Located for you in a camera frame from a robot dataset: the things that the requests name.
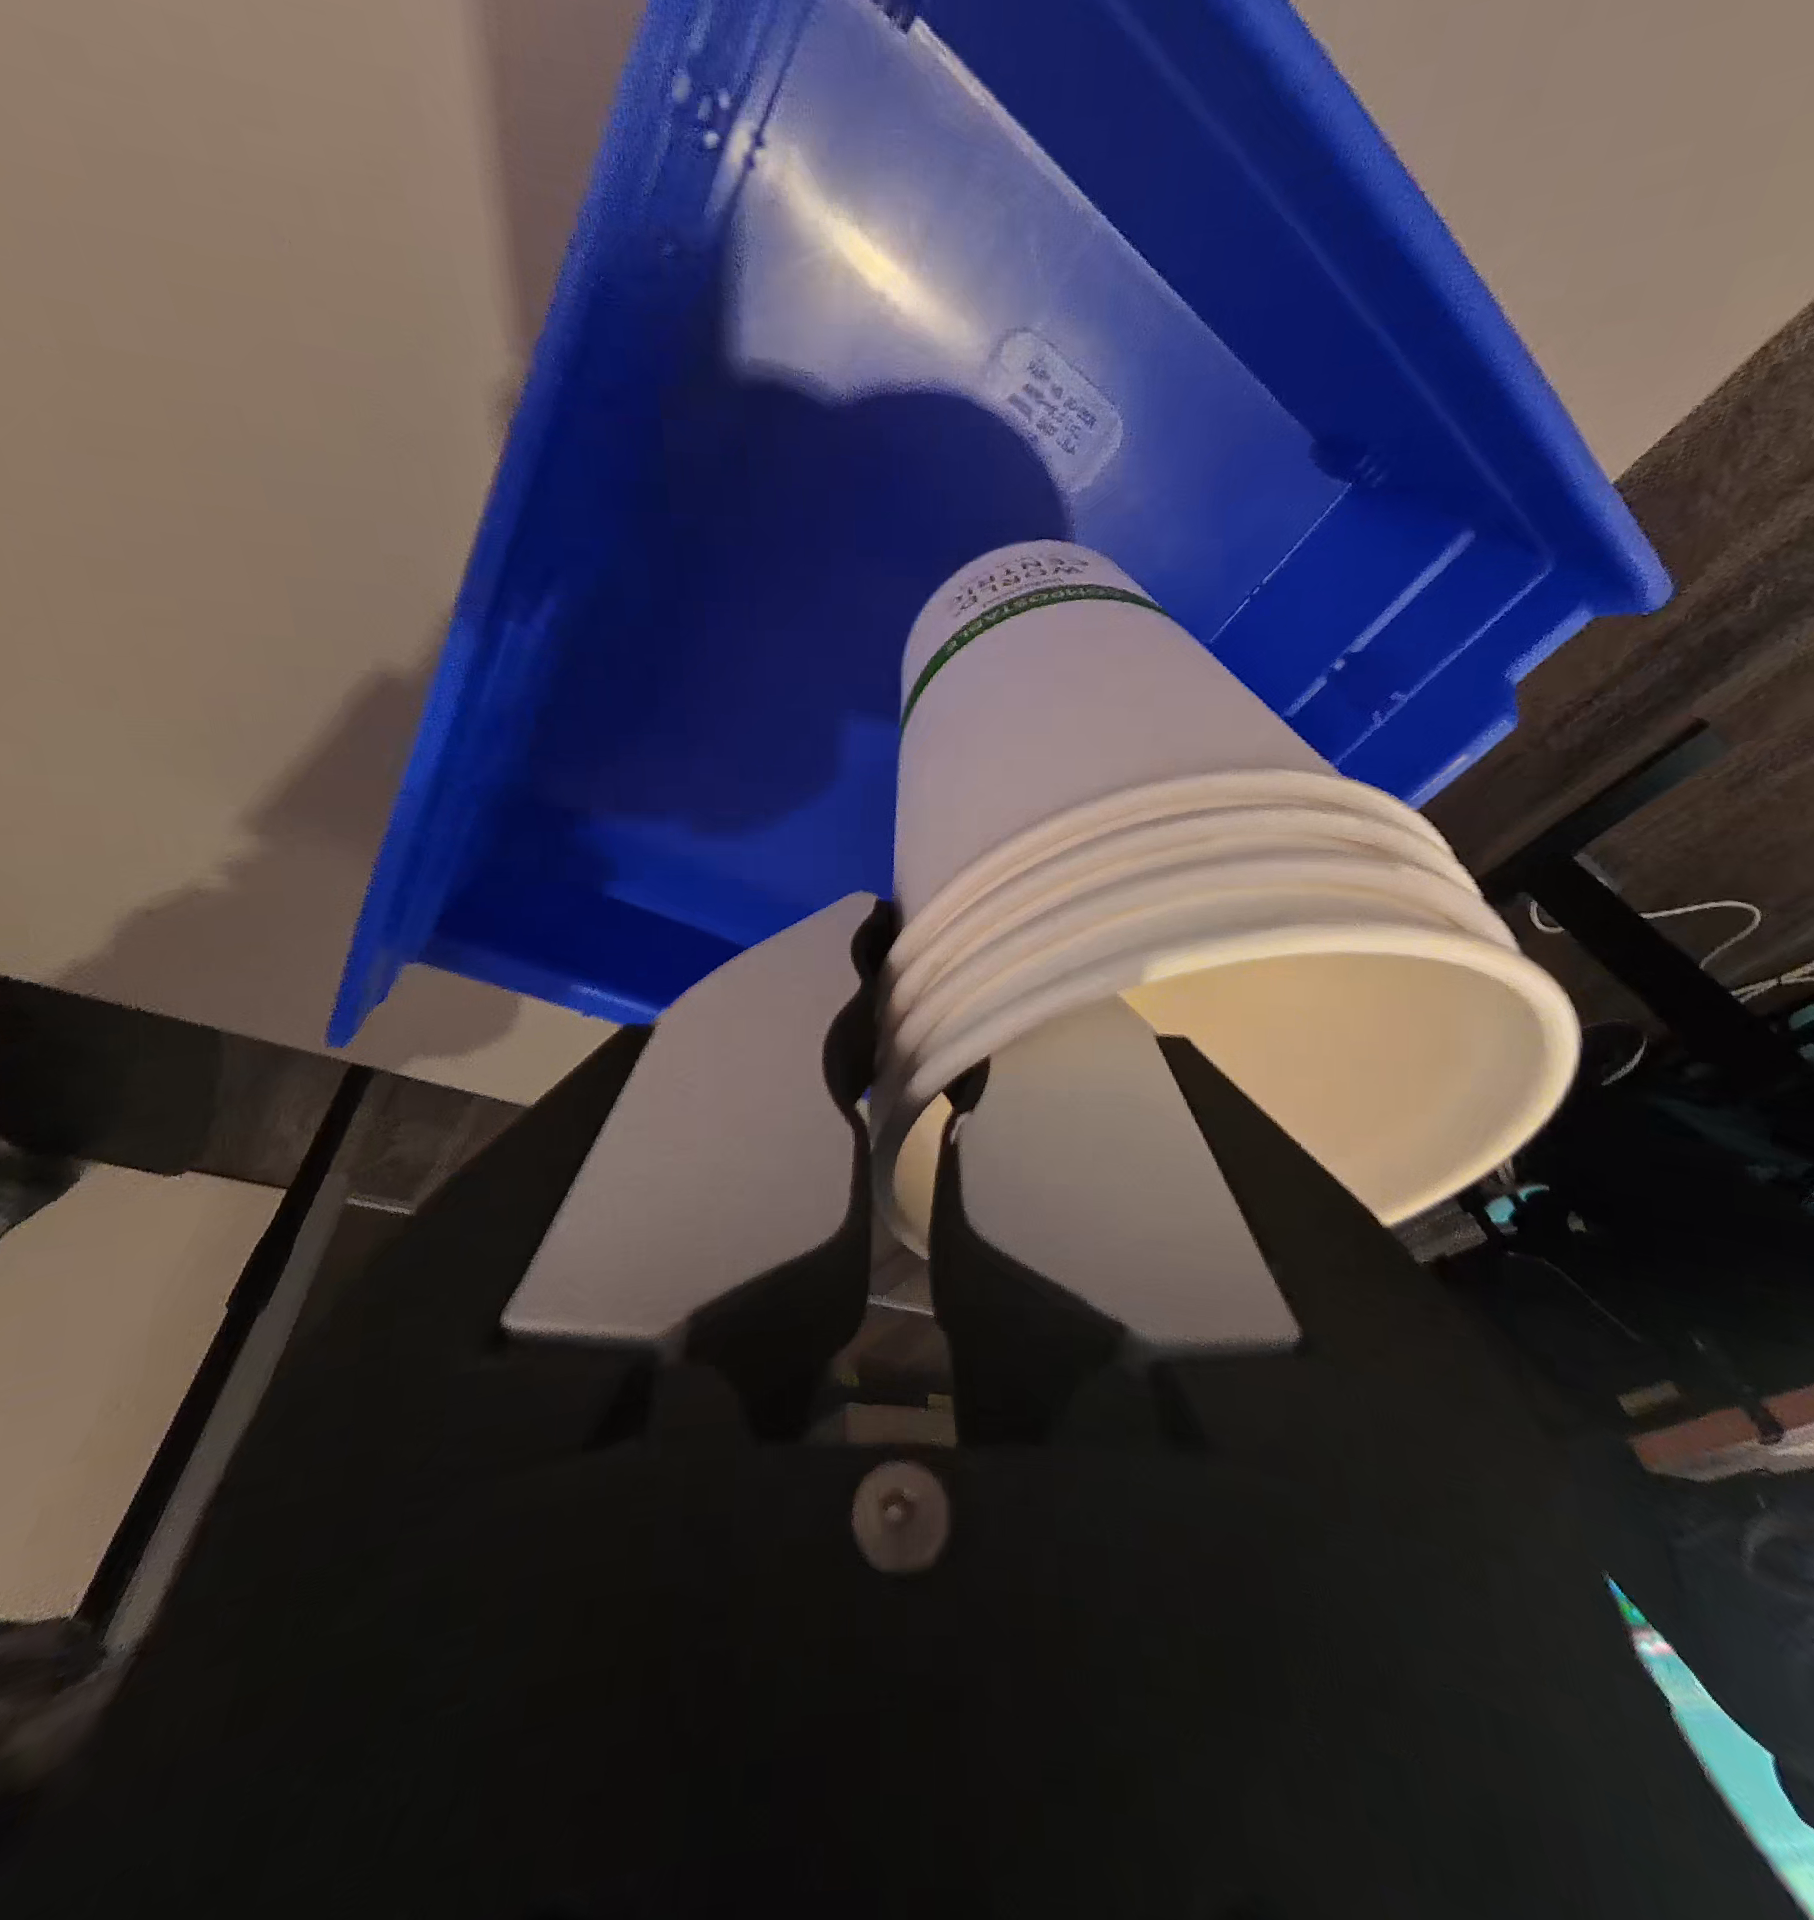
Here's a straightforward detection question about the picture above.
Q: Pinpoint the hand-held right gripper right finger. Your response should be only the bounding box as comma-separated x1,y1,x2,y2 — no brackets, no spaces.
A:
929,995,1302,1359

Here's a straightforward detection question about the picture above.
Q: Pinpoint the white paper cup green band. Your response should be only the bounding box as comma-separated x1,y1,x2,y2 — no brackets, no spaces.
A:
869,863,1586,1265
891,787,1442,1036
894,821,1479,1074

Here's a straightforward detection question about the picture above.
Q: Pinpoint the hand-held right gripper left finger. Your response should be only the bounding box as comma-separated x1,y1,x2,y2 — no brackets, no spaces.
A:
498,892,894,1359

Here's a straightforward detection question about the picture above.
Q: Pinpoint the black table frame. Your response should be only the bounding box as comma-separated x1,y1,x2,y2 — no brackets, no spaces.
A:
1476,720,1814,1186

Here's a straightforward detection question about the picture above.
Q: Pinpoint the white cable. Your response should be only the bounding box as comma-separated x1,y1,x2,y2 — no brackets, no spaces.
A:
1529,897,1814,999

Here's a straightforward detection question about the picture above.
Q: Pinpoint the blue plastic bin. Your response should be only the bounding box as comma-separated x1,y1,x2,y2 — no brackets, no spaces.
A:
326,0,1673,1054

